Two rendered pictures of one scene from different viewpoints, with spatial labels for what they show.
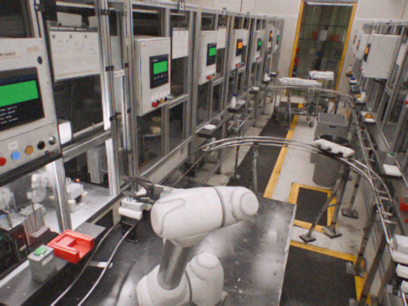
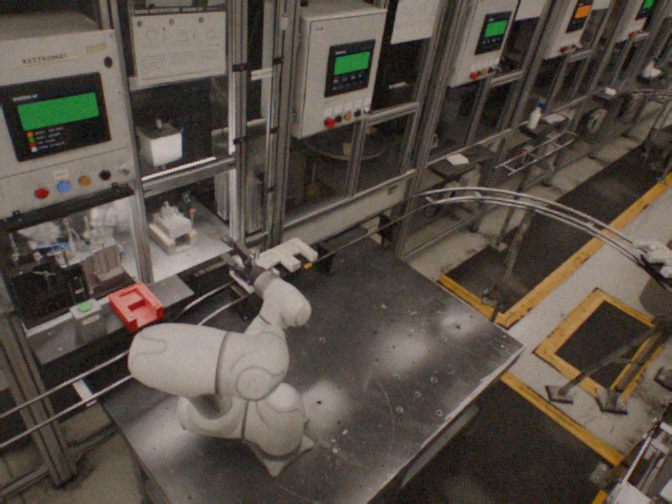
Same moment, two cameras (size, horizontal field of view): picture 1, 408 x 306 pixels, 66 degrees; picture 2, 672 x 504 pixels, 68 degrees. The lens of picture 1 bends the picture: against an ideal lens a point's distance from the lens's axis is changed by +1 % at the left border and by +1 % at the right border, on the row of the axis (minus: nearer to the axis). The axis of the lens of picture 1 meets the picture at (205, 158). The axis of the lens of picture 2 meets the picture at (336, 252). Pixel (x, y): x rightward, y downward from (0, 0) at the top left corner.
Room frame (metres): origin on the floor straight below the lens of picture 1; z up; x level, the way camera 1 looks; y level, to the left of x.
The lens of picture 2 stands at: (0.28, -0.47, 2.27)
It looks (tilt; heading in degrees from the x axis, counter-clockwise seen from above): 38 degrees down; 22
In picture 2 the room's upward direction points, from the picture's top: 9 degrees clockwise
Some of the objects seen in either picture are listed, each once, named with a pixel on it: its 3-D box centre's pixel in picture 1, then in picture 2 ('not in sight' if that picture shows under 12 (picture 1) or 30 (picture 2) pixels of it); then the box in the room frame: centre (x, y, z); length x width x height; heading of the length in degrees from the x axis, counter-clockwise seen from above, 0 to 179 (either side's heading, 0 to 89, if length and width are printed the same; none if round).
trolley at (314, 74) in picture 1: (318, 92); not in sight; (7.66, -2.64, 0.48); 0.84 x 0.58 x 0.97; 169
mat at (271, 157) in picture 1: (276, 133); (628, 182); (5.76, -1.35, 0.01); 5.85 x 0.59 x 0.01; 161
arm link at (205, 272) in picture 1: (204, 276); (277, 414); (1.11, -0.03, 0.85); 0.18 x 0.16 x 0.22; 114
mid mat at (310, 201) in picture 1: (311, 205); (605, 341); (3.18, -1.28, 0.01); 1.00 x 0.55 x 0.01; 161
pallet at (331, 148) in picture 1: (331, 150); (665, 267); (2.86, -1.23, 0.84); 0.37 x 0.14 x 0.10; 39
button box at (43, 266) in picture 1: (41, 262); (87, 318); (1.01, 0.65, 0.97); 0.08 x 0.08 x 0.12; 71
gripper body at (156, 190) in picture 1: (154, 192); (254, 273); (1.36, 0.24, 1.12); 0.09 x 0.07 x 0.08; 71
